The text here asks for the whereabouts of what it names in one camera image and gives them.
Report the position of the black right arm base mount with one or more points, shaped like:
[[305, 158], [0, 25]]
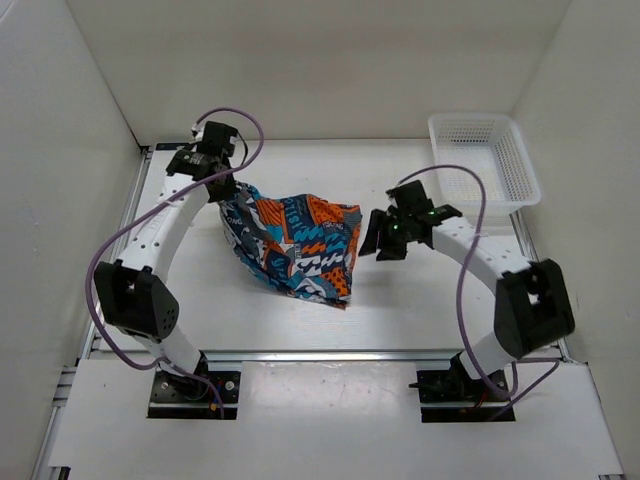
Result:
[[443, 403]]

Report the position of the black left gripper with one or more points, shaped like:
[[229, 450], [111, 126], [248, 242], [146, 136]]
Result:
[[225, 193]]

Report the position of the blue label sticker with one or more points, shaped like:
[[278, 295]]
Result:
[[170, 146]]

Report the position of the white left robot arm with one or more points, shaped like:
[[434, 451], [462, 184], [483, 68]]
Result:
[[132, 290]]

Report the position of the colourful patterned shorts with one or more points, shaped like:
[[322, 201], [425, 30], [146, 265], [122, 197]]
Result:
[[301, 246]]

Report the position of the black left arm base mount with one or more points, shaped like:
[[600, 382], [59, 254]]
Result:
[[174, 399]]

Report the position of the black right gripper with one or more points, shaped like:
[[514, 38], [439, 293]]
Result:
[[376, 221]]

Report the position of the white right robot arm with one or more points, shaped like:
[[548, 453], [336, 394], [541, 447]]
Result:
[[531, 302]]

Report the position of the white perforated plastic basket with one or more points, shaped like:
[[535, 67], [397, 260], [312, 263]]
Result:
[[490, 145]]

